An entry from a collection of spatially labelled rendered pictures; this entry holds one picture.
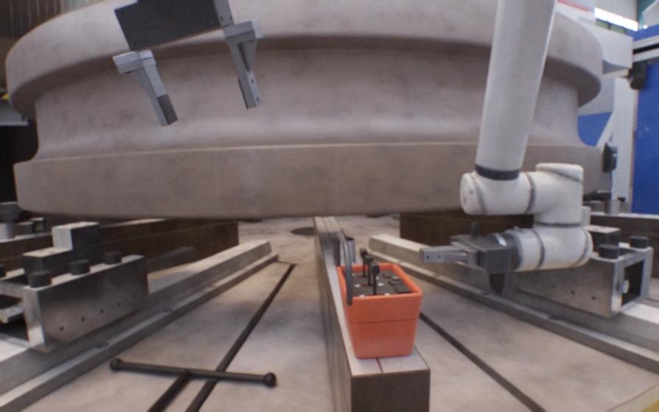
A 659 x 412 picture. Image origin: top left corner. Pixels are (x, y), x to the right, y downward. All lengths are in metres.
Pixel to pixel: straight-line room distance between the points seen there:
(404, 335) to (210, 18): 0.57
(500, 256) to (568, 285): 0.95
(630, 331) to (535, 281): 0.36
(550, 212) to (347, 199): 0.71
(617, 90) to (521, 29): 6.70
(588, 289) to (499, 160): 0.99
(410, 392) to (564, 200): 0.47
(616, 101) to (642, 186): 1.91
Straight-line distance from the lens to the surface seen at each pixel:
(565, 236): 0.80
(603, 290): 1.58
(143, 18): 0.50
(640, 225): 2.75
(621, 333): 1.70
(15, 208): 3.59
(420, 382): 0.66
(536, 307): 1.84
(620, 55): 5.58
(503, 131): 0.68
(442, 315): 1.76
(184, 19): 0.48
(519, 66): 0.66
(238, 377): 1.29
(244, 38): 0.46
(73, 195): 1.85
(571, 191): 0.80
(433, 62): 1.60
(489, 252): 0.69
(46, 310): 1.43
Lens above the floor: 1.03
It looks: 7 degrees down
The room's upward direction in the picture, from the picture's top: 2 degrees counter-clockwise
